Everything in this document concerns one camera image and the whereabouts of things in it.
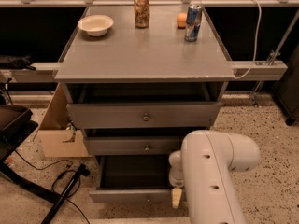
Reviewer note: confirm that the grey drawer cabinet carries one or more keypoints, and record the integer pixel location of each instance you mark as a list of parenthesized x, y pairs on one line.
[(151, 65)]

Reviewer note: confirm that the cardboard box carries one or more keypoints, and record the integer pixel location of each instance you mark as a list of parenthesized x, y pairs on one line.
[(58, 136)]

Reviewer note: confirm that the grey bottom drawer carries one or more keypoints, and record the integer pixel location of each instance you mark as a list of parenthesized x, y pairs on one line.
[(132, 179)]

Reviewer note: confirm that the metal railing beam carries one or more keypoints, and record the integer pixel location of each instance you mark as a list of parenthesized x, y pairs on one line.
[(247, 70)]

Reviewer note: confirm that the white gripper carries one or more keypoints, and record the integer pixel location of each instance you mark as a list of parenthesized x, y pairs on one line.
[(176, 180)]

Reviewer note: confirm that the dark cabinet at right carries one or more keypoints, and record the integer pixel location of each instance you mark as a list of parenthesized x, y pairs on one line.
[(287, 89)]

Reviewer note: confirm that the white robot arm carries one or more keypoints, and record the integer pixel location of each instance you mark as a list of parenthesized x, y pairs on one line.
[(200, 171)]

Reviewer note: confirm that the grey drawer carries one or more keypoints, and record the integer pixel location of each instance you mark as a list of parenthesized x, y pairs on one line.
[(144, 115), (131, 146), (132, 179)]

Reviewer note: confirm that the black stand leg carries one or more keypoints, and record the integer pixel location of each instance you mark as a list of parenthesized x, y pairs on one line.
[(66, 193)]

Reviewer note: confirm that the brown patterned can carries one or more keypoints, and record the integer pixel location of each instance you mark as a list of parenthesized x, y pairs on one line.
[(142, 13)]

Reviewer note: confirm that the grey middle drawer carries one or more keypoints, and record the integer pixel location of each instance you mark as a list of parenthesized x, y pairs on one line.
[(131, 146)]

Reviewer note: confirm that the black chair base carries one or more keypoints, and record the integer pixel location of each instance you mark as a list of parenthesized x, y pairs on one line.
[(15, 126)]

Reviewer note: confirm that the grey top drawer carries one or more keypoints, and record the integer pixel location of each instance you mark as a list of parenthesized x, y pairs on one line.
[(144, 115)]

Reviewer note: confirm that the blue energy drink can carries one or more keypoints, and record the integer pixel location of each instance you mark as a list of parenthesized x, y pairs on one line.
[(193, 22)]

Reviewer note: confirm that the white bowl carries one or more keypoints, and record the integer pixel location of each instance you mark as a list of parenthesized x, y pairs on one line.
[(95, 25)]

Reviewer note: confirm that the orange fruit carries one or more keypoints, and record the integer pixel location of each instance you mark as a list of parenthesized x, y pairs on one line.
[(181, 20)]

